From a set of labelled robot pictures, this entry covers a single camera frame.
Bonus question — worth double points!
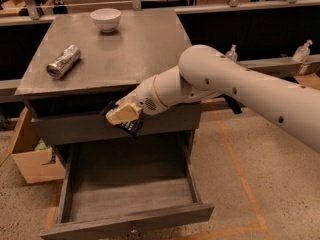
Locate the closed middle grey drawer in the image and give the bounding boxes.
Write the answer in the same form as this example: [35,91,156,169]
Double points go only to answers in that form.
[32,102,202,145]

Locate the open bottom grey drawer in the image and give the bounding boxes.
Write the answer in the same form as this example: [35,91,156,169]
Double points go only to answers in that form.
[41,131,214,240]

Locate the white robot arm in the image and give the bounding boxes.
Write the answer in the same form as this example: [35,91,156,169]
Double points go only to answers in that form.
[105,45,320,152]

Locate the dark blue rxbar wrapper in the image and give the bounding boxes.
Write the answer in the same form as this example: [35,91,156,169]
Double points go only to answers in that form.
[100,100,144,138]

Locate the grey wooden drawer cabinet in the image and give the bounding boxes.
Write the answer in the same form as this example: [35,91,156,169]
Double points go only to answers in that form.
[16,10,214,240]

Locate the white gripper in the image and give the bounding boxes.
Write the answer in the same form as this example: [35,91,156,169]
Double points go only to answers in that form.
[106,78,168,125]

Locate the silver aluminium drink can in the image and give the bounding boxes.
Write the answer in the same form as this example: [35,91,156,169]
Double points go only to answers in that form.
[46,45,81,79]

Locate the white ceramic bowl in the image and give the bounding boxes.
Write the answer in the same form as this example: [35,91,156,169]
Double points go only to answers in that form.
[90,8,121,33]

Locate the clear hand sanitizer bottle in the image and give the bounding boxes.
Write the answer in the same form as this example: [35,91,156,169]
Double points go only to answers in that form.
[226,44,238,62]

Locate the cardboard box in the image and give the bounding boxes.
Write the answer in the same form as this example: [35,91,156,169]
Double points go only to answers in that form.
[0,108,65,184]

